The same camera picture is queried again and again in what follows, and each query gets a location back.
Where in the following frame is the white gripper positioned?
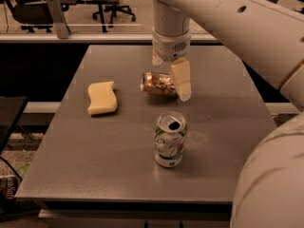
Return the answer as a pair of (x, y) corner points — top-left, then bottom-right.
(152, 30), (192, 102)

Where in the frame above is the orange soda can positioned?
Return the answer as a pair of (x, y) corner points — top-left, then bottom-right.
(140, 72), (178, 98)

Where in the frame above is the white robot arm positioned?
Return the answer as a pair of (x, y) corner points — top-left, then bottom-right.
(153, 0), (304, 228)

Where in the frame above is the white green soda can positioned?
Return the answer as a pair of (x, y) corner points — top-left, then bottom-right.
(154, 111), (187, 168)

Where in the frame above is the yellow wavy sponge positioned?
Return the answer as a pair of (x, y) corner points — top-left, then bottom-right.
(87, 81), (117, 116)

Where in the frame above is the black office chair middle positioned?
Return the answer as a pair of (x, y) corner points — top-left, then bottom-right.
(92, 0), (136, 28)

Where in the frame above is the glass barrier panel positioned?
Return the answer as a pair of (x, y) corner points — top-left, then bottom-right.
(0, 0), (304, 34)

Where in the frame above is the black side table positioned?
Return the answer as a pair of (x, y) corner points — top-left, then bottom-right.
(0, 96), (28, 153)

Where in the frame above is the black office chair left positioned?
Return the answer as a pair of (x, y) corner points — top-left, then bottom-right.
(4, 0), (53, 33)

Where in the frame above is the snack bag on floor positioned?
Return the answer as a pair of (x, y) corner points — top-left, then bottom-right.
(0, 162), (30, 205)

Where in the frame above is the left metal glass bracket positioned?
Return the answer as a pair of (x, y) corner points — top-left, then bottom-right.
(46, 0), (69, 39)

